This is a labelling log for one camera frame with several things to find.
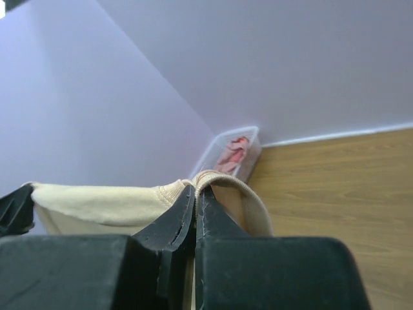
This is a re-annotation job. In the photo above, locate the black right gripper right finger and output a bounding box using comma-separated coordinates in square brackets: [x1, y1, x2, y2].
[195, 188, 370, 309]

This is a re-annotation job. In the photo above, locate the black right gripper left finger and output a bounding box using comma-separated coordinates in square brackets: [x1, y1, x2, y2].
[1, 186, 195, 309]

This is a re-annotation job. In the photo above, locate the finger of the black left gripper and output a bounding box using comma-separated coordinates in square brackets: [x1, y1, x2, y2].
[1, 185, 34, 236]

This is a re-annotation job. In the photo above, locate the beige t shirt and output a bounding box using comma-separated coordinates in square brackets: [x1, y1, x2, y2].
[21, 169, 277, 310]

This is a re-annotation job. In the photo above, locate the white perforated plastic basket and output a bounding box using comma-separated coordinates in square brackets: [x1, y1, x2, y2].
[192, 126, 262, 182]

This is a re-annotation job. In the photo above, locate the dusty pink t shirt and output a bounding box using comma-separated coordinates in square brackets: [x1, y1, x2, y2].
[214, 136, 250, 174]

